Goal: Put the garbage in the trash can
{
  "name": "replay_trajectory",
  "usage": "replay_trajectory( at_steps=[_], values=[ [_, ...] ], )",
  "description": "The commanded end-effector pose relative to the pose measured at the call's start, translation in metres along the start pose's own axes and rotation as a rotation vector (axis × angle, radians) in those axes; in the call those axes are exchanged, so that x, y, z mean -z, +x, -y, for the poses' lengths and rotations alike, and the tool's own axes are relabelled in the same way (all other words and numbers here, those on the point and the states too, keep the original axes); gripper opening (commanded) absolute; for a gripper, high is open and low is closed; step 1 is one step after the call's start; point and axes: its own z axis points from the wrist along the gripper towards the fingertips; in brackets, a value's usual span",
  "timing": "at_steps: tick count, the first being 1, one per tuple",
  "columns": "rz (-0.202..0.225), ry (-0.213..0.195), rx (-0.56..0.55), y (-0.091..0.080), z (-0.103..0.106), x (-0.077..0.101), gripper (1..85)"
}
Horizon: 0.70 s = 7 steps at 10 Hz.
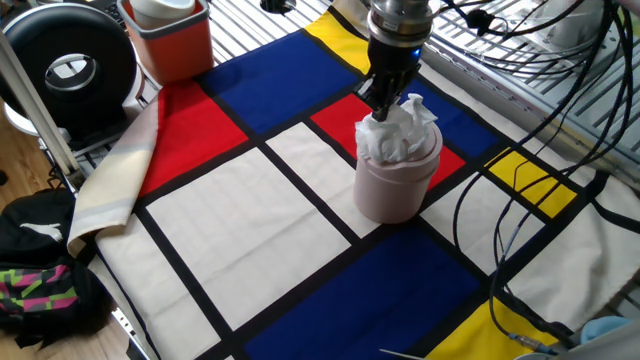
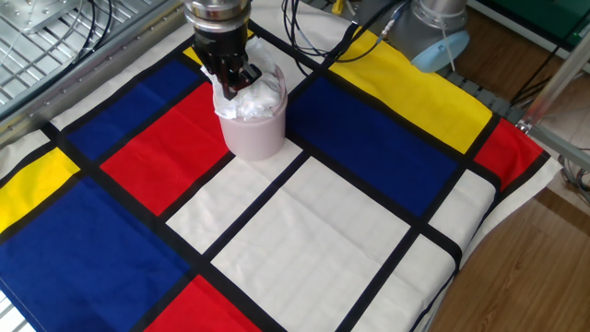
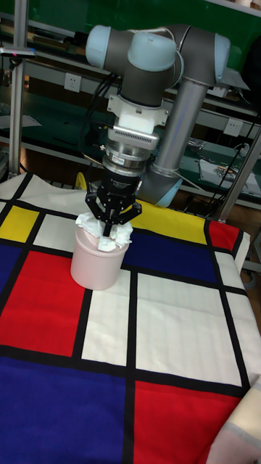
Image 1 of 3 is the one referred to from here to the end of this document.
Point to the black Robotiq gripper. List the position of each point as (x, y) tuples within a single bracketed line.
[(392, 65)]

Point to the white tissue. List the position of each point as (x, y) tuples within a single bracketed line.
[(395, 135)]

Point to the pink swing-lid trash can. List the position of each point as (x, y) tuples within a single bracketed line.
[(395, 195)]

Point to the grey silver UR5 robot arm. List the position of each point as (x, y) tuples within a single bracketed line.
[(400, 20)]

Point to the Mondrian colour-block tablecloth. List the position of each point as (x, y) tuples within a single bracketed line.
[(250, 225)]

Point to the silver perforated mounting plate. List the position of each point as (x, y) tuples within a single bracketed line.
[(570, 20)]

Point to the orange bin with grey rim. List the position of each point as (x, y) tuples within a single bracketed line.
[(170, 50)]

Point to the white cup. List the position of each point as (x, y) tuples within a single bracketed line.
[(160, 12)]

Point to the white zip tie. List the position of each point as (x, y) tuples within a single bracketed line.
[(402, 354)]

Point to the black round fan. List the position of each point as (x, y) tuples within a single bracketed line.
[(70, 75)]

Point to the black bag with white logo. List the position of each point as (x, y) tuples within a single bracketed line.
[(35, 225)]

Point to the black backpack with colourful pattern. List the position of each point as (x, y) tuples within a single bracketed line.
[(45, 295)]

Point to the aluminium frame post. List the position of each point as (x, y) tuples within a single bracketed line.
[(35, 115)]

